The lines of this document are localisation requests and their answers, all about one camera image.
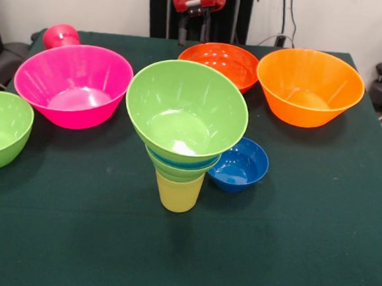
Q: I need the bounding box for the red-orange plastic bowl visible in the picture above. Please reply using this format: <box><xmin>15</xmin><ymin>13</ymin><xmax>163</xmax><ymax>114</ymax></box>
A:
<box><xmin>175</xmin><ymin>40</ymin><xmax>261</xmax><ymax>96</ymax></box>

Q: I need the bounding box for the large pink plastic bowl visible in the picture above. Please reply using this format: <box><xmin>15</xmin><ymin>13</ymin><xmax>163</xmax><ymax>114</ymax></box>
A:
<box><xmin>10</xmin><ymin>38</ymin><xmax>137</xmax><ymax>134</ymax></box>

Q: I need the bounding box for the small green plastic bowl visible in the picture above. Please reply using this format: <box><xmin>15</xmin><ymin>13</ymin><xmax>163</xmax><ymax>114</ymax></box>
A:
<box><xmin>143</xmin><ymin>145</ymin><xmax>223</xmax><ymax>186</ymax></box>

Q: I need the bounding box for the light blue plastic bowl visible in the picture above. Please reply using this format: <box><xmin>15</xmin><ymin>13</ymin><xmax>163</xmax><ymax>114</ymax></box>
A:
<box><xmin>145</xmin><ymin>147</ymin><xmax>221</xmax><ymax>172</ymax></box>

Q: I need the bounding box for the yellow plastic cup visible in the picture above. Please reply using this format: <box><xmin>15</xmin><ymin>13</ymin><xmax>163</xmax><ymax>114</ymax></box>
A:
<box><xmin>152</xmin><ymin>168</ymin><xmax>207</xmax><ymax>215</ymax></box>

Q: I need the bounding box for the red plastic cup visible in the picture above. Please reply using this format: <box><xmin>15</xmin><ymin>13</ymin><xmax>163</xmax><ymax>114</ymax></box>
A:
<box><xmin>41</xmin><ymin>21</ymin><xmax>83</xmax><ymax>53</ymax></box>

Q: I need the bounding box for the dark green tablecloth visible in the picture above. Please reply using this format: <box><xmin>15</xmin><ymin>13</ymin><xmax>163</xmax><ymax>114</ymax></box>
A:
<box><xmin>0</xmin><ymin>23</ymin><xmax>382</xmax><ymax>286</ymax></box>

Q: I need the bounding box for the dark blue plastic bowl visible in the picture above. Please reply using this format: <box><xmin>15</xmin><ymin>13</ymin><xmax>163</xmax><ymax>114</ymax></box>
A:
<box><xmin>206</xmin><ymin>134</ymin><xmax>272</xmax><ymax>196</ymax></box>

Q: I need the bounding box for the black wall cable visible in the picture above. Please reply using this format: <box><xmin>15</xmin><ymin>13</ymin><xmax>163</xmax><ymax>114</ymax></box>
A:
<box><xmin>280</xmin><ymin>0</ymin><xmax>300</xmax><ymax>39</ymax></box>

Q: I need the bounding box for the large orange plastic bowl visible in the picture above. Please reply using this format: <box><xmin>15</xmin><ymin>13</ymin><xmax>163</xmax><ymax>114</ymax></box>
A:
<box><xmin>251</xmin><ymin>44</ymin><xmax>368</xmax><ymax>133</ymax></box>

